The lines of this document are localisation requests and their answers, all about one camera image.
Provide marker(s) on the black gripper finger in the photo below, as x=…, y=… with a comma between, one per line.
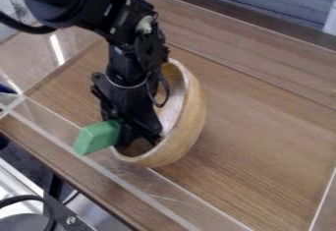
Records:
x=109, y=112
x=129, y=134

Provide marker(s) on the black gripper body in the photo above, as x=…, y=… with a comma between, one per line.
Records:
x=133, y=102

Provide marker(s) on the green rectangular block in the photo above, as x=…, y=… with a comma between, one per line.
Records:
x=97, y=136

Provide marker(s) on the brown wooden bowl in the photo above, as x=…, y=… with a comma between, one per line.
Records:
x=181, y=117

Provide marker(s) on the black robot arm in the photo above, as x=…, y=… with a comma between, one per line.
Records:
x=124, y=22

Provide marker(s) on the black table leg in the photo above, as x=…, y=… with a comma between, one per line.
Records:
x=54, y=187

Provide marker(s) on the clear acrylic tray enclosure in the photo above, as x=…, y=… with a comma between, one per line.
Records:
x=245, y=160

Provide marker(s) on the black metal bracket with screw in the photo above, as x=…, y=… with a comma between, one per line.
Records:
x=66, y=220

